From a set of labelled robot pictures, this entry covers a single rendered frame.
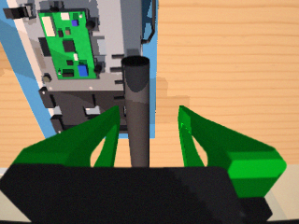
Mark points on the green circuit board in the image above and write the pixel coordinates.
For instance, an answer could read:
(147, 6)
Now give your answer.
(69, 43)

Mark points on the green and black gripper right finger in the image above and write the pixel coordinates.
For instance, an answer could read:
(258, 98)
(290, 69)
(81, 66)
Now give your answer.
(253, 166)

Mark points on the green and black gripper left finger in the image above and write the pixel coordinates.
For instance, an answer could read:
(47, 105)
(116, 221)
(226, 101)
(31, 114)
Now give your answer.
(75, 146)

